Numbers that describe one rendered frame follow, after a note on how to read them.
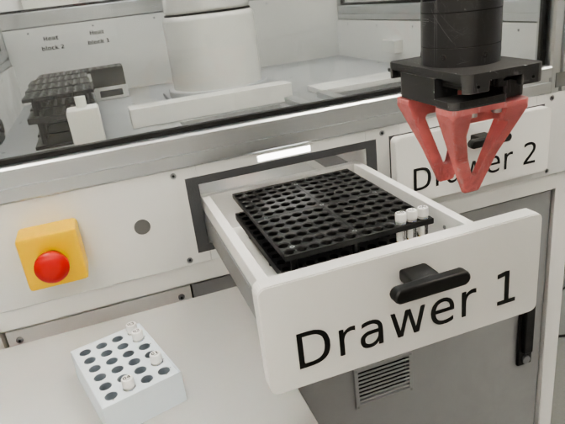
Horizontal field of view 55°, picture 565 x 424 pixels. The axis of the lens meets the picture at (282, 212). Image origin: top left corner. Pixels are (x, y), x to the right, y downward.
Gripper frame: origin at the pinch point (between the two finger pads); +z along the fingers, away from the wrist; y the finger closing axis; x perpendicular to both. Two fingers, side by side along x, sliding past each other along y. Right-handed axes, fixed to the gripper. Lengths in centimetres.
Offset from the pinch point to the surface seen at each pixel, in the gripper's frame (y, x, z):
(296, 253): 12.3, 10.4, 9.8
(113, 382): 14.4, 31.1, 20.2
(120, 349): 21.2, 30.0, 21.0
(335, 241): 12.7, 5.9, 9.8
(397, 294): -1.1, 6.5, 8.7
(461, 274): -1.2, 0.3, 8.6
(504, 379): 36, -39, 63
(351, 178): 29.9, -4.5, 10.1
